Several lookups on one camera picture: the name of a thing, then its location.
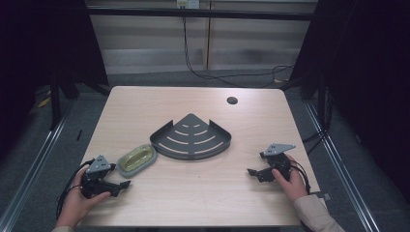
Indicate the person's left hand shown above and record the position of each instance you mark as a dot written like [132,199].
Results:
[75,203]

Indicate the person's right hand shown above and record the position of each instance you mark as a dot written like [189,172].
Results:
[291,185]

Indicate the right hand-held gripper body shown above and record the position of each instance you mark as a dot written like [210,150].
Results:
[278,158]

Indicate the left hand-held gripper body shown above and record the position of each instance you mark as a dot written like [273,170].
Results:
[96,167]

